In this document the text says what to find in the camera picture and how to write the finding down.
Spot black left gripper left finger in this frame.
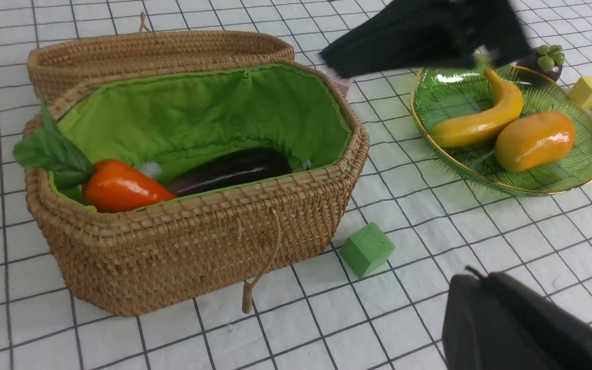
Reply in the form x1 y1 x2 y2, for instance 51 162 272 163
320 1 531 78

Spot dark purple toy mangosteen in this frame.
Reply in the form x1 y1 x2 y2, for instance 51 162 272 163
515 44 565 82

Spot yellow foam cube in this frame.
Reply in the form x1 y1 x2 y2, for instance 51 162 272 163
568 77 592 110

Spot woven rattan basket green lining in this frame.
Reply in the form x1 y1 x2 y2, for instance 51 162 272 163
23 61 371 317

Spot green glass leaf plate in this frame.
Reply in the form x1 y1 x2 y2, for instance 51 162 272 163
410 65 592 196

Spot purple toy eggplant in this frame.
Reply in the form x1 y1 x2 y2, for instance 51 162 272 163
163 147 292 197

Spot orange toy carrot green leaves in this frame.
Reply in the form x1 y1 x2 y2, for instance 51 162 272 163
13 99 176 213

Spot woven rattan basket lid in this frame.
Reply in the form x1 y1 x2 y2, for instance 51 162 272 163
27 13 294 100

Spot yellow toy banana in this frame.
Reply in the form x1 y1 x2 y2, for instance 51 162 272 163
429 68 524 148

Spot pink foam cube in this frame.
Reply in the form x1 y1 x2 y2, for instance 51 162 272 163
327 69 354 97

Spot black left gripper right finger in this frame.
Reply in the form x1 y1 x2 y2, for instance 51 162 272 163
442 266 592 369

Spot green foam cube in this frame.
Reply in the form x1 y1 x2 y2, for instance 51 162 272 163
339 222 395 279

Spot orange yellow toy mango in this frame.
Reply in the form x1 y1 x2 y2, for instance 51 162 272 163
495 112 576 173

